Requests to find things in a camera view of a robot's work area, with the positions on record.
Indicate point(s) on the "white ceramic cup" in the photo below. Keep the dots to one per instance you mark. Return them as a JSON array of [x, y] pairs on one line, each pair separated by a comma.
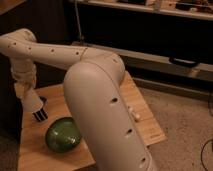
[[31, 101]]

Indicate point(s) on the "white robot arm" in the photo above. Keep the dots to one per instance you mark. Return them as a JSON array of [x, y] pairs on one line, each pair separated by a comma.
[[92, 93]]

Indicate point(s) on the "wooden folding table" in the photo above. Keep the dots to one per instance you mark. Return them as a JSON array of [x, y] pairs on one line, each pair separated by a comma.
[[34, 155]]

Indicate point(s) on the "metal stand pole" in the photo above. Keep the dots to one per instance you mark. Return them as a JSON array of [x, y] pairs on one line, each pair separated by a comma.
[[81, 37]]

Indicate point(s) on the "grey case with handle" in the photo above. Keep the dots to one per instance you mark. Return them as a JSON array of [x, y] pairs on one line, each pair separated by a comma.
[[160, 63]]

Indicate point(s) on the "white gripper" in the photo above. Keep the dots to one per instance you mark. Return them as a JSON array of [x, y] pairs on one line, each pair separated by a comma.
[[25, 77]]

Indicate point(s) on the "cluttered wall shelf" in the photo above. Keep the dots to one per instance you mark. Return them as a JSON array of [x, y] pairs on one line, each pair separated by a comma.
[[142, 8]]

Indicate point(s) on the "green ceramic bowl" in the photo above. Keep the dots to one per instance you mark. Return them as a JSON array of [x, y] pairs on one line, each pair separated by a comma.
[[63, 135]]

